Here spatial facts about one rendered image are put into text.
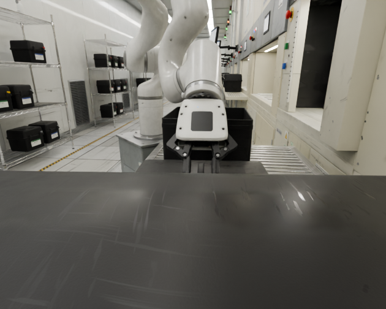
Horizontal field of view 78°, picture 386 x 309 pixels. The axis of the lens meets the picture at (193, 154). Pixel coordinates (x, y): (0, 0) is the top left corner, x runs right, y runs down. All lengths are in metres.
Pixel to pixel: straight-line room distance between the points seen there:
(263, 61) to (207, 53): 2.32
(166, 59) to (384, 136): 0.52
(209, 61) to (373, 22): 0.37
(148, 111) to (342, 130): 0.81
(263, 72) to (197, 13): 2.28
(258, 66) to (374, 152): 2.29
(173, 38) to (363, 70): 0.45
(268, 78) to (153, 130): 1.93
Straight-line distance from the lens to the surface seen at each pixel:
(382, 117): 0.68
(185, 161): 0.45
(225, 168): 0.53
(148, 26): 1.03
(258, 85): 2.88
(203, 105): 0.49
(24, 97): 3.45
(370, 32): 0.72
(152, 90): 1.17
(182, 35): 0.65
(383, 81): 0.69
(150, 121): 1.18
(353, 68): 0.70
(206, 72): 0.54
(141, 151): 1.10
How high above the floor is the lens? 1.06
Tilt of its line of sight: 19 degrees down
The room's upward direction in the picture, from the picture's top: straight up
